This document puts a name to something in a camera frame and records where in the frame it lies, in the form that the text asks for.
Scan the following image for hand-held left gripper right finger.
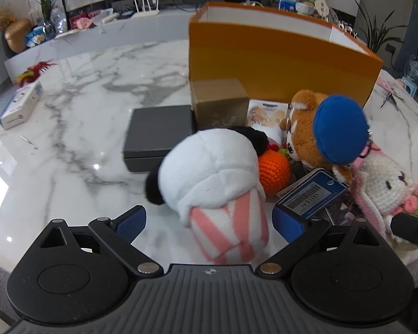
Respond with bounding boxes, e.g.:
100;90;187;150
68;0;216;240
256;205;385;275

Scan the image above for dried flower bunch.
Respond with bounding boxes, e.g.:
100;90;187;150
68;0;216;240
0;6;16;31

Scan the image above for red feather ornament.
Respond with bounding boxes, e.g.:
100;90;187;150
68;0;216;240
15;60;58;86

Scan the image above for panda plush with striped pants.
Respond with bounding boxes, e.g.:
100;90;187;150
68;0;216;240
144;127;270;265

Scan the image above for white cartoon printed packet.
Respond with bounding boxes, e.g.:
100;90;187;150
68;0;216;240
247;99;289;146

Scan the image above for orange cardboard box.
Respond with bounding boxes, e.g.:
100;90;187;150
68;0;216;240
189;2;384;109

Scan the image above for red panda plush blue hat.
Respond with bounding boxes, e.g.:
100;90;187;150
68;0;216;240
280;89;374;186

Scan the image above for blue snack bag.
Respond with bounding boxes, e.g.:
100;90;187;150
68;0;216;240
24;28;47;48

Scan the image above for blue plastic tag card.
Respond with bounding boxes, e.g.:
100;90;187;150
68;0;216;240
276;168;347;220

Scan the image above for pink packet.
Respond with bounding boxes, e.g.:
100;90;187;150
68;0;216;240
70;12;95;30

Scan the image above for green plant in glass vase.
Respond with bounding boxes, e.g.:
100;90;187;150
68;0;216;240
37;0;74;40

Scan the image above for clear glass bottle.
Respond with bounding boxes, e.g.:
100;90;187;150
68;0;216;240
402;46;418;88

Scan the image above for dark grey gift box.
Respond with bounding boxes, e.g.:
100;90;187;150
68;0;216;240
123;105;196;173

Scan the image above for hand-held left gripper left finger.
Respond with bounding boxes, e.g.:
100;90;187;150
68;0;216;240
38;205;161;276

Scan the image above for gold vase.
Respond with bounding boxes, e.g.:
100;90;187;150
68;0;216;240
4;18;32;54

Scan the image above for small white carton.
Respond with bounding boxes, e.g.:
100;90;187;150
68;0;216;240
0;81;44;130

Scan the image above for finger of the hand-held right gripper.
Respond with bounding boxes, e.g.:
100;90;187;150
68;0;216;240
390;212;418;260

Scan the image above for potted green plant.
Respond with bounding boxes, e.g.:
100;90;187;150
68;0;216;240
354;0;405;55

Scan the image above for white wifi router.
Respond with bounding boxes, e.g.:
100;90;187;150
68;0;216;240
130;0;160;19

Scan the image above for white crochet bunny pink flowers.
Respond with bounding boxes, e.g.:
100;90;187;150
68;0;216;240
351;142;418;248

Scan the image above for orange crochet ball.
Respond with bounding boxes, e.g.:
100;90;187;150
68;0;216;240
257;149;292;197

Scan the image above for gold gift box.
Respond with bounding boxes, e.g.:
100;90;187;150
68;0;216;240
190;78;250;131

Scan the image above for white marble TV cabinet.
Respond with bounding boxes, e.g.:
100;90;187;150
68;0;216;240
3;7;196;76

